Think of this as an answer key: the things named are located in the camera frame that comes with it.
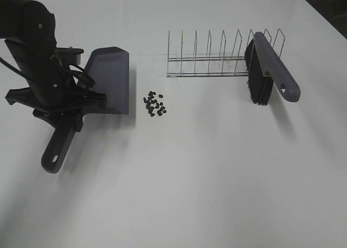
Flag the pile of coffee beans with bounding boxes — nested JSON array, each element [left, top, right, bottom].
[[143, 91, 168, 117]]

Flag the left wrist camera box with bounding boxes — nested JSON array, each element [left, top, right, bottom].
[[57, 47, 84, 66]]

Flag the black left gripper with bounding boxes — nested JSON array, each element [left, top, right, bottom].
[[5, 86, 106, 132]]

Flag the purple plastic dustpan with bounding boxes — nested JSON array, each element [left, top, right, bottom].
[[41, 47, 130, 174]]

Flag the chrome wire dish rack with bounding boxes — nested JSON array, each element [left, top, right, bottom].
[[165, 28, 285, 79]]

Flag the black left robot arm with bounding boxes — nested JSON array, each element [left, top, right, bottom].
[[1, 0, 107, 132]]

